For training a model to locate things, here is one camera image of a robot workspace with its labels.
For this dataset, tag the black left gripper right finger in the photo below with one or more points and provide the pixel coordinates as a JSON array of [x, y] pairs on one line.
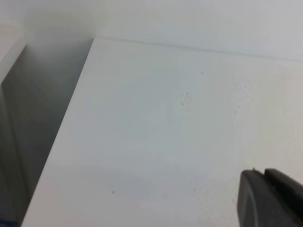
[[289, 191]]

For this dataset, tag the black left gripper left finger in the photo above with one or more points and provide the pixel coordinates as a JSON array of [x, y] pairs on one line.
[[257, 204]]

